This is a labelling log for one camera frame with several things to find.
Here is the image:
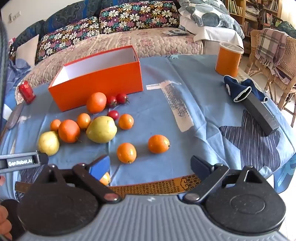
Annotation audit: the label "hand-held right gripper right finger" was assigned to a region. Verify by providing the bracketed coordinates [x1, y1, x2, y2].
[183, 155, 264, 204]

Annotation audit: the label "person's left hand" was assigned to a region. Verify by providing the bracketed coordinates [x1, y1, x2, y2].
[0, 204, 12, 240]

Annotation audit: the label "navy white-trimmed cloth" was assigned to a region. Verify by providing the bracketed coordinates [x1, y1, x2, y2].
[224, 75, 269, 103]

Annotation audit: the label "orange canister with white lid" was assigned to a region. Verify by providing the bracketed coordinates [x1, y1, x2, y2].
[215, 42, 244, 78]

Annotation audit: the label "papers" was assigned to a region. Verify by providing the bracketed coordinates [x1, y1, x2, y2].
[162, 29, 189, 36]

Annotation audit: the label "large floral cushion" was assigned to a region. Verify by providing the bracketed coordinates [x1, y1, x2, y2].
[99, 1, 179, 35]

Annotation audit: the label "dark grey long box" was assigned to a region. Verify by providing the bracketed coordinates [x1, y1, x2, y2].
[242, 93, 280, 136]

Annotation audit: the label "yellow orange fruit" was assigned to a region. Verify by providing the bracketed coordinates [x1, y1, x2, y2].
[99, 172, 111, 186]

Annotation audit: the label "wooden bookshelf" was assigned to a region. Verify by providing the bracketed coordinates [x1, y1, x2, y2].
[225, 0, 282, 37]

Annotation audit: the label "wicker chair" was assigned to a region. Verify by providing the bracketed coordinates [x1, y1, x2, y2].
[244, 29, 296, 112]

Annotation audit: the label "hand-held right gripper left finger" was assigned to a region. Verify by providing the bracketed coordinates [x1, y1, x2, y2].
[38, 155, 122, 204]

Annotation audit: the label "blue printed tablecloth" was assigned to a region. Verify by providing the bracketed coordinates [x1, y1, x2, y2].
[0, 54, 296, 200]

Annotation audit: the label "large yellow pear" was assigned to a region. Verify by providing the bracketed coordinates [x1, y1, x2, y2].
[86, 116, 117, 143]

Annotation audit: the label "red soda can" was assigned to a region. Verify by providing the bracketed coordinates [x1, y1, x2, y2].
[18, 81, 36, 105]

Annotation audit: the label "large white pillow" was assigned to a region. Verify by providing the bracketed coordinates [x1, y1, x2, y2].
[179, 15, 244, 55]

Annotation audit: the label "small orange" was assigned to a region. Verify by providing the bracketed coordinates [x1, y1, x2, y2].
[77, 113, 91, 129]
[50, 119, 62, 132]
[148, 135, 171, 154]
[117, 143, 137, 164]
[118, 114, 134, 130]

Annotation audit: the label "orange cardboard box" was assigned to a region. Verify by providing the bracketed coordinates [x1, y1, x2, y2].
[48, 45, 144, 112]

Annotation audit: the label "blue white patterned sheet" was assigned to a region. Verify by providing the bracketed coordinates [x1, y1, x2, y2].
[5, 59, 31, 112]

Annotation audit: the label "pink quilted sofa cover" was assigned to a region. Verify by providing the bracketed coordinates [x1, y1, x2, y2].
[15, 28, 204, 102]

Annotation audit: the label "grey ribbed strap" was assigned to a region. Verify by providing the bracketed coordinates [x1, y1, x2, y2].
[0, 21, 9, 130]

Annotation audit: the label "blue patterned cushion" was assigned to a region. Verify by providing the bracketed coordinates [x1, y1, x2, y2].
[43, 0, 102, 35]
[9, 20, 45, 54]

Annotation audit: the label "small yellow pear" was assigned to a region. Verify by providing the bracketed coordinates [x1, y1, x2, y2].
[38, 131, 60, 156]

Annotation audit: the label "blue grey patterned duvet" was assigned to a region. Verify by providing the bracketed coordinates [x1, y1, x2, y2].
[178, 0, 245, 39]

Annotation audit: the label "small white pillow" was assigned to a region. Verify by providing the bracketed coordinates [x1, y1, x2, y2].
[15, 34, 40, 67]

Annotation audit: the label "plaid blanket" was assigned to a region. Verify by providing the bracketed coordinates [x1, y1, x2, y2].
[255, 28, 288, 69]

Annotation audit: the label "large orange tomato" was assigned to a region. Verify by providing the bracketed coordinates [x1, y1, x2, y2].
[58, 119, 81, 143]
[86, 92, 107, 114]

